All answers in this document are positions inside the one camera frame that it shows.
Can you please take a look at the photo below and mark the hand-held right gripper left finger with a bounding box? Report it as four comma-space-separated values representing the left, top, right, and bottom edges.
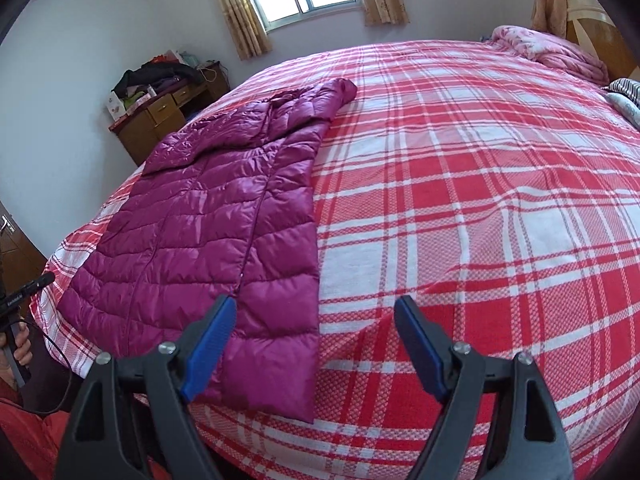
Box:
59, 294, 238, 480

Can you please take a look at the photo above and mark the bed with red plaid sheet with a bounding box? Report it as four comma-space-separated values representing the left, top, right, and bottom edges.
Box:
30, 37, 640, 480

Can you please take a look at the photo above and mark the wooden bed headboard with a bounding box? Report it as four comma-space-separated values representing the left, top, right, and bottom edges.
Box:
565, 0, 640, 86

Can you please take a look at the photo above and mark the striped pillow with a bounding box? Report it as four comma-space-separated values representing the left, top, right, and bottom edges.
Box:
602, 77, 640, 111

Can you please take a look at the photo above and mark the black clothes pile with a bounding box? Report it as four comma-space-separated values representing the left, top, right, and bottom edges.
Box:
111, 60, 206, 96

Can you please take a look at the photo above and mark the brown wooden door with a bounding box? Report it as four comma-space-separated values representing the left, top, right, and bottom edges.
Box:
0, 200, 48, 283

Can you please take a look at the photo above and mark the person's red clothing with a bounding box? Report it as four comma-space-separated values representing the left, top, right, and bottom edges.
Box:
0, 395, 166, 480

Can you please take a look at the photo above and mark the black cable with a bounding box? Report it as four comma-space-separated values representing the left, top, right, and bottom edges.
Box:
0, 317, 81, 416

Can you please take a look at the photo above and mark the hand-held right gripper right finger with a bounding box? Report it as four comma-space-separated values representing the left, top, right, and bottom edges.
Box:
393, 295, 575, 480

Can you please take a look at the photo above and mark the white carton box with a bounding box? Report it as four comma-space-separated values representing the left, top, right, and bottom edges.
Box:
105, 92, 126, 123

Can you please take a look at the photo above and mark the person's left hand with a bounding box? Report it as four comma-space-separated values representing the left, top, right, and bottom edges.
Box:
0, 331, 35, 387

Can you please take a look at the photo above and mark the purple down jacket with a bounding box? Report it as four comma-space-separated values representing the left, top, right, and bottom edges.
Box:
56, 78, 358, 423

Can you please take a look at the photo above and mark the grey floral pillow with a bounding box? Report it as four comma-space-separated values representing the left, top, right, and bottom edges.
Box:
605, 92, 640, 128

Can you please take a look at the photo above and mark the pink folded blanket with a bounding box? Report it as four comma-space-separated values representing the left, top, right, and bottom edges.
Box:
490, 25, 611, 86

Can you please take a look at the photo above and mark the brown wooden desk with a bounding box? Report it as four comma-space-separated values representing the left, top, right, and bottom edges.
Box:
109, 62, 232, 167

